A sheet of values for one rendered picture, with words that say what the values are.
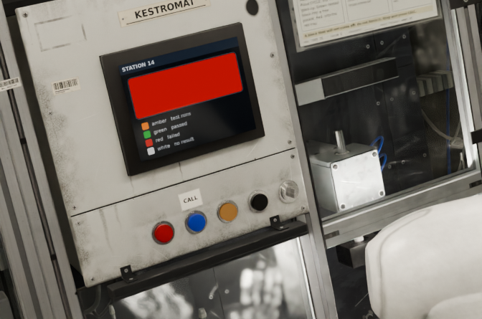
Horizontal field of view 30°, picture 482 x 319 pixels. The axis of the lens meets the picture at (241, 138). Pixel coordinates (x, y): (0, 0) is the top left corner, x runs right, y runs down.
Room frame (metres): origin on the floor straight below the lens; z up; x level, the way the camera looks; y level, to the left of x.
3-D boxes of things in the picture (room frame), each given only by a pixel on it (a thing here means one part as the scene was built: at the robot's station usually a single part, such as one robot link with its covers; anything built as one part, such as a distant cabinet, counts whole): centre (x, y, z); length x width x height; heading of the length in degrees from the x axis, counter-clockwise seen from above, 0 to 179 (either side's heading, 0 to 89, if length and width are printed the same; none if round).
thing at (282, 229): (1.45, 0.09, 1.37); 0.36 x 0.04 x 0.04; 112
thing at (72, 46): (1.58, 0.14, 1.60); 0.42 x 0.29 x 0.46; 112
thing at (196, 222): (1.47, 0.10, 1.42); 0.03 x 0.02 x 0.03; 112
